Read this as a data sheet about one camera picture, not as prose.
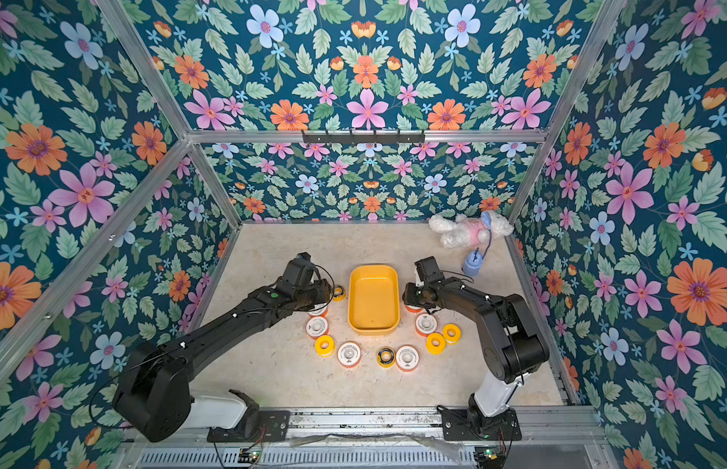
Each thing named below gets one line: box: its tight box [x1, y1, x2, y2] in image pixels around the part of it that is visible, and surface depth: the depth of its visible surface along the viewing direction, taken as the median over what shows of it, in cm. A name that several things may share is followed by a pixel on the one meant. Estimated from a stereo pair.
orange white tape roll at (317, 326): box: [304, 315, 331, 341], surface depth 91 cm
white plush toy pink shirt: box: [427, 211, 514, 250], surface depth 109 cm
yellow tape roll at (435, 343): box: [425, 332, 447, 355], surface depth 88 cm
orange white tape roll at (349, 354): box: [337, 341, 362, 369], surface depth 86 cm
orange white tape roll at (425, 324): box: [414, 311, 438, 339], surface depth 92 cm
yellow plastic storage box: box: [347, 263, 401, 337], surface depth 99 cm
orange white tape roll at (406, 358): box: [394, 343, 421, 373], surface depth 85 cm
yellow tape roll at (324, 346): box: [314, 334, 337, 358], surface depth 88 cm
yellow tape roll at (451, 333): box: [441, 323, 463, 346], surface depth 90 cm
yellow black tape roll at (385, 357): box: [376, 345, 396, 369], surface depth 86 cm
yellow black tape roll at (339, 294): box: [332, 284, 347, 302], surface depth 99 cm
